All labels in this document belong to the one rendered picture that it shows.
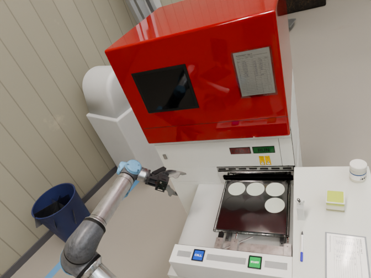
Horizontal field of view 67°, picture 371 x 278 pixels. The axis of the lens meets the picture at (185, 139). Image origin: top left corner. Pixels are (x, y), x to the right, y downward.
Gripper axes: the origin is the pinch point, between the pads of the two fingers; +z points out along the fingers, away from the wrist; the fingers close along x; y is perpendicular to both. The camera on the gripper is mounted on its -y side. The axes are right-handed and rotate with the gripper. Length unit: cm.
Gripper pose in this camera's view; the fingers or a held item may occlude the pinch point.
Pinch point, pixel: (182, 183)
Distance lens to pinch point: 155.7
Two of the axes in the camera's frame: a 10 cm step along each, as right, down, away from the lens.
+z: 9.5, 3.0, 1.2
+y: -0.2, 4.2, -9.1
